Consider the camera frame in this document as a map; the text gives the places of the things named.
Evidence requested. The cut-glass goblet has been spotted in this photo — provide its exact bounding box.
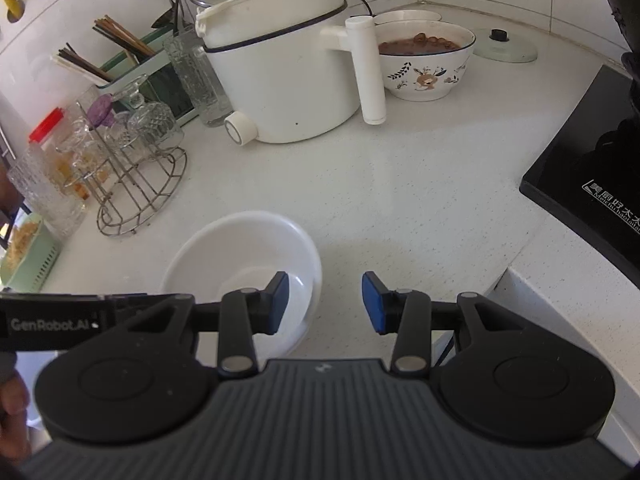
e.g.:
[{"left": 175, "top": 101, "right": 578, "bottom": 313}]
[{"left": 127, "top": 100, "right": 184, "bottom": 149}]

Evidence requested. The white electric pot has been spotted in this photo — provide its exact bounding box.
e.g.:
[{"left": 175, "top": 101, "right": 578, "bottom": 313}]
[{"left": 195, "top": 0, "right": 389, "bottom": 145}]

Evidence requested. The plain white bowl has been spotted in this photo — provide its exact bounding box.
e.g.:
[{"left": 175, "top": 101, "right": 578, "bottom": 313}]
[{"left": 372, "top": 9, "right": 444, "bottom": 26}]

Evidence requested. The pile of wooden toothpicks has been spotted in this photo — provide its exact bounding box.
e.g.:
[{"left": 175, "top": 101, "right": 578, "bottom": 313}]
[{"left": 2, "top": 220, "right": 44, "bottom": 272}]

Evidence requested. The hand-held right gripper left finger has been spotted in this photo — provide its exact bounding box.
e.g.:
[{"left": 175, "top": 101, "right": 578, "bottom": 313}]
[{"left": 125, "top": 271, "right": 291, "bottom": 380}]

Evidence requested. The purple glass cup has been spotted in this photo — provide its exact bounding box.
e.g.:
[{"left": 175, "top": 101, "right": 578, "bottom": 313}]
[{"left": 87, "top": 96, "right": 116, "bottom": 127}]

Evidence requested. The bunch of chopsticks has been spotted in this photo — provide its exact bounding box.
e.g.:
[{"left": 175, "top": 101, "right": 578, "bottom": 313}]
[{"left": 52, "top": 16, "right": 157, "bottom": 87}]

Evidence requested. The black cooktop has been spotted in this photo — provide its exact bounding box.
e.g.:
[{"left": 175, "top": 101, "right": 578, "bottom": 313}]
[{"left": 519, "top": 64, "right": 640, "bottom": 292}]

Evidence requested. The tall cut-glass tumbler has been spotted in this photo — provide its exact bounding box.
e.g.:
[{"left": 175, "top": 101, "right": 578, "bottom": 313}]
[{"left": 162, "top": 30, "right": 234, "bottom": 128}]

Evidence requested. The green chopstick holder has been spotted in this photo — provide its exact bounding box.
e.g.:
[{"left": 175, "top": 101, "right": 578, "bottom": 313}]
[{"left": 97, "top": 25, "right": 199, "bottom": 129}]

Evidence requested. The person's left hand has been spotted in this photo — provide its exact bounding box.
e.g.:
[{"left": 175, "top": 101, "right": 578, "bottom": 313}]
[{"left": 0, "top": 351, "right": 32, "bottom": 461}]

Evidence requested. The floral bowl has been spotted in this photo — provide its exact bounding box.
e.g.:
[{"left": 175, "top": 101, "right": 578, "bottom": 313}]
[{"left": 377, "top": 20, "right": 477, "bottom": 103}]

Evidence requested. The green plastic basket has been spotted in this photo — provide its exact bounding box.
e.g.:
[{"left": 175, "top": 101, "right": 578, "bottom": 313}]
[{"left": 0, "top": 212, "right": 64, "bottom": 294}]

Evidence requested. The brown food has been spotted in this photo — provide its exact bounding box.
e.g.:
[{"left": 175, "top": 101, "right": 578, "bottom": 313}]
[{"left": 379, "top": 32, "right": 464, "bottom": 56}]

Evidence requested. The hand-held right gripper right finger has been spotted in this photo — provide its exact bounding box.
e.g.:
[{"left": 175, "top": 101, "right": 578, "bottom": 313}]
[{"left": 362, "top": 271, "right": 516, "bottom": 379}]

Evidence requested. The wire cup rack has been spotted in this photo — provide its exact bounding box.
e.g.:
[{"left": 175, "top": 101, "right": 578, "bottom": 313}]
[{"left": 75, "top": 72, "right": 189, "bottom": 237}]

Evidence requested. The glass jar with red lid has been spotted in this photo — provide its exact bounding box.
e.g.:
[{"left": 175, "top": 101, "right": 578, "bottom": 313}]
[{"left": 27, "top": 107, "right": 112, "bottom": 202}]

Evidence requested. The pale green pot lid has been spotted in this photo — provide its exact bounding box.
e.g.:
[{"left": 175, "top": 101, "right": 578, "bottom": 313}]
[{"left": 472, "top": 28, "right": 540, "bottom": 65}]

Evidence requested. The clear cut-glass tumbler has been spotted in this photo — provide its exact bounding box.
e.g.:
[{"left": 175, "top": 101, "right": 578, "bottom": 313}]
[{"left": 7, "top": 152, "right": 89, "bottom": 239}]

